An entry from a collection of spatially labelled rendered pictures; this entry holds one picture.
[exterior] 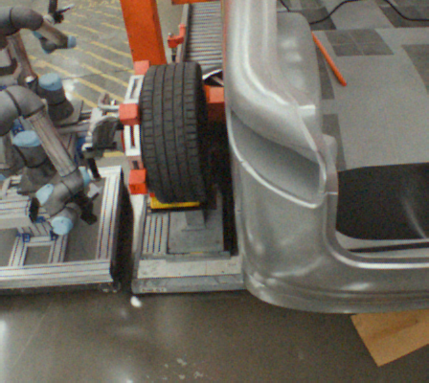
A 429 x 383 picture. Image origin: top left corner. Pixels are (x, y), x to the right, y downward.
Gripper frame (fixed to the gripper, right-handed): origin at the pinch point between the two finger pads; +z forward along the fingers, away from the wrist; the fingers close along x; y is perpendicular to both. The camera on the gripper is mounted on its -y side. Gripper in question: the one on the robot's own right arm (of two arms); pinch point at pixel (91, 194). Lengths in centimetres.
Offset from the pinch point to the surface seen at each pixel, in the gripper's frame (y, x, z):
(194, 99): 13, -63, 2
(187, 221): -49, -15, 44
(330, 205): -13, -95, -85
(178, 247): -55, -7, 32
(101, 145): 16.5, -17.9, 1.1
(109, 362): -78, 44, -12
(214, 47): 17, -57, 229
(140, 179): -3.4, -27.1, -6.6
